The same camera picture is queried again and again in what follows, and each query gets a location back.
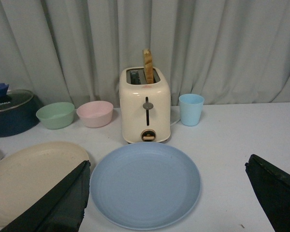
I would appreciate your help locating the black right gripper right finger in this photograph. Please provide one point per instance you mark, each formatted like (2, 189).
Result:
(272, 189)

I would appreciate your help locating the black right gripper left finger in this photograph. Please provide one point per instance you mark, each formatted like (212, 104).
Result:
(61, 209)

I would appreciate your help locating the beige plate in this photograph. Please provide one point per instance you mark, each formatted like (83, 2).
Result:
(27, 175)

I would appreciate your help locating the blue plate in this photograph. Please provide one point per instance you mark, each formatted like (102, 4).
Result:
(145, 186)

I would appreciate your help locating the green bowl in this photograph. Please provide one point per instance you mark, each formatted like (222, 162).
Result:
(56, 115)

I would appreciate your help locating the pink bowl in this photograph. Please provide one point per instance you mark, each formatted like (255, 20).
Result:
(95, 114)

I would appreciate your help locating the dark blue pot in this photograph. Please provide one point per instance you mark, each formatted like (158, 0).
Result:
(20, 119)

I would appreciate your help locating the glass pot lid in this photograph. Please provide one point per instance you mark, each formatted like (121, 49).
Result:
(11, 99)

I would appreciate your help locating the light blue cup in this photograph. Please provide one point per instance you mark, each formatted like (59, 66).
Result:
(191, 106)

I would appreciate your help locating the cream toaster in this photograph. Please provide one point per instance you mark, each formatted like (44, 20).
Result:
(145, 108)

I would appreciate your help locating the grey curtain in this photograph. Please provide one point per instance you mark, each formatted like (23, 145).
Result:
(228, 51)

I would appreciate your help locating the toast slice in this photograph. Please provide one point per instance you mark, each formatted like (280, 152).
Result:
(148, 66)

